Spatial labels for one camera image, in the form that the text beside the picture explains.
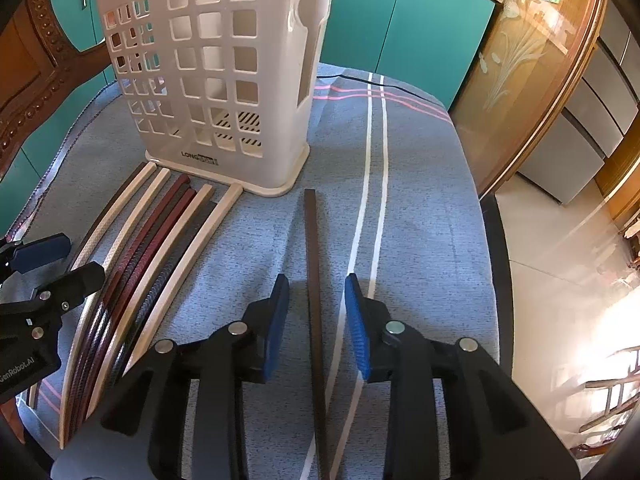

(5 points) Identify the dark red chopstick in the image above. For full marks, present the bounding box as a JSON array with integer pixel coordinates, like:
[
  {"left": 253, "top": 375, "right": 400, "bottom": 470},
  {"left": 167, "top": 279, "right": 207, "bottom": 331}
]
[{"left": 58, "top": 173, "right": 191, "bottom": 449}]

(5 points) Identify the dark brown chopstick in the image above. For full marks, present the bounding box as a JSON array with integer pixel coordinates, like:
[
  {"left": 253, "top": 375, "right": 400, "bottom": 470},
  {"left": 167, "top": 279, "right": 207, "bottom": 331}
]
[{"left": 304, "top": 188, "right": 330, "bottom": 479}]

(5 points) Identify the beige chopstick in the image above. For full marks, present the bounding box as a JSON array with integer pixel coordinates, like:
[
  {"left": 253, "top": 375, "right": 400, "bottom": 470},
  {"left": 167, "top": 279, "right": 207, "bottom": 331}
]
[
  {"left": 77, "top": 184, "right": 214, "bottom": 422},
  {"left": 124, "top": 183, "right": 244, "bottom": 373},
  {"left": 27, "top": 167, "right": 172, "bottom": 411}
]

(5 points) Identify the teal kitchen cabinet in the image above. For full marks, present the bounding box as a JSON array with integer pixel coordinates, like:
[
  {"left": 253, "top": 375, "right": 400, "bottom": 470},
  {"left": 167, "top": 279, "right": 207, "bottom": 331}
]
[{"left": 1, "top": 0, "right": 501, "bottom": 231}]

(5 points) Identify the brown chopstick far left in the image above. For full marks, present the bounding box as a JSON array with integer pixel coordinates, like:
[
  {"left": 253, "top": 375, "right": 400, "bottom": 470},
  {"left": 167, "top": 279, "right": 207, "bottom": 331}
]
[{"left": 67, "top": 162, "right": 156, "bottom": 271}]

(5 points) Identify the dark grey chopstick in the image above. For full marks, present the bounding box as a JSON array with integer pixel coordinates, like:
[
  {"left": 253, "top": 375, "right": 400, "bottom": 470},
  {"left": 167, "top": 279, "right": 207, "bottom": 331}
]
[{"left": 105, "top": 202, "right": 217, "bottom": 390}]

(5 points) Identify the brown wooden chair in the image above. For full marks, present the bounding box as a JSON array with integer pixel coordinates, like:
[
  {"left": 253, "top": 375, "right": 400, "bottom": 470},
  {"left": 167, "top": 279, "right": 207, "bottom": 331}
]
[{"left": 1, "top": 0, "right": 110, "bottom": 174}]

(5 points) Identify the blue striped table cloth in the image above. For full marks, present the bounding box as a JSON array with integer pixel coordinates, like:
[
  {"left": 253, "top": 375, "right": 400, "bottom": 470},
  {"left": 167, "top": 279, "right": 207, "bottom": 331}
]
[{"left": 1, "top": 65, "right": 499, "bottom": 479}]

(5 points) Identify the white plastic utensil basket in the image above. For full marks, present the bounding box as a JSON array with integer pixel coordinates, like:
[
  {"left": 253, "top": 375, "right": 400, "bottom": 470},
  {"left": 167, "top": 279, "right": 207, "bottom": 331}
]
[{"left": 96, "top": 0, "right": 331, "bottom": 197}]

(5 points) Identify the grey drawer unit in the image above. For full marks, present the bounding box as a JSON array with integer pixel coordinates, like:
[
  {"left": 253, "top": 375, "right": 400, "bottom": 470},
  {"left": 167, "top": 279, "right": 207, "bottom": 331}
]
[{"left": 518, "top": 2, "right": 639, "bottom": 205}]

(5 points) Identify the wooden glass-door cabinet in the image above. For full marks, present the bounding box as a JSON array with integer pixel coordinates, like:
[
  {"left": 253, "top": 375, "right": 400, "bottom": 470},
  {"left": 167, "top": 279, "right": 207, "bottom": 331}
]
[{"left": 450, "top": 0, "right": 606, "bottom": 195}]

